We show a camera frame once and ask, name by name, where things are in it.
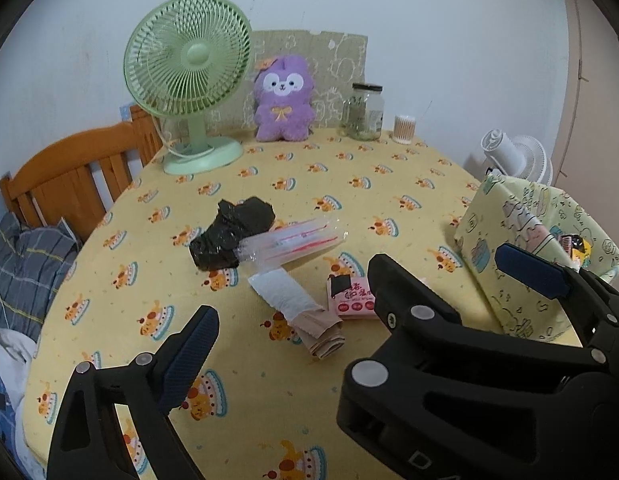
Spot beige door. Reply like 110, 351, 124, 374
557, 0, 619, 211

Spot beige stockings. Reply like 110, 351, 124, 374
291, 310, 346, 361

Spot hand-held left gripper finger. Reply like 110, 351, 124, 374
46, 304, 220, 480

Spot clear pen packet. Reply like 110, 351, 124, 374
234, 215, 349, 267

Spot glass jar with dark lid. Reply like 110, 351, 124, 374
342, 82, 385, 142

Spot yellow printed tablecloth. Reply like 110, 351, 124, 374
22, 127, 585, 480

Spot white pedestal fan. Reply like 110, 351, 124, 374
464, 129, 554, 186

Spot white tissue paper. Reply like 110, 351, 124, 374
248, 268, 324, 322

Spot white bed cloth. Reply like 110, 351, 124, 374
0, 327, 45, 478

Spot pink packet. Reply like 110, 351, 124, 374
327, 275, 385, 321

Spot green desk fan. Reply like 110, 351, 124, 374
123, 0, 254, 176

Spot black plastic bag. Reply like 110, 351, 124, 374
190, 198, 276, 269

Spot yellow cartoon storage box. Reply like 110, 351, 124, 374
453, 172, 619, 346

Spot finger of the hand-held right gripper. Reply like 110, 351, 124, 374
337, 254, 613, 429
494, 242, 619, 376

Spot grey plaid pillow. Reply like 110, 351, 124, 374
0, 210, 83, 341

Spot wooden bed headboard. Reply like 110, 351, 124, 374
0, 105, 165, 241

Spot cotton swab container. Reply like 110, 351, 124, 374
393, 114, 417, 145

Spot green cartoon printed board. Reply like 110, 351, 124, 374
204, 30, 369, 136

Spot purple plush bunny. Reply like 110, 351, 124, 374
253, 55, 316, 142

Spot blue bed sheet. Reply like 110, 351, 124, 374
0, 355, 30, 461

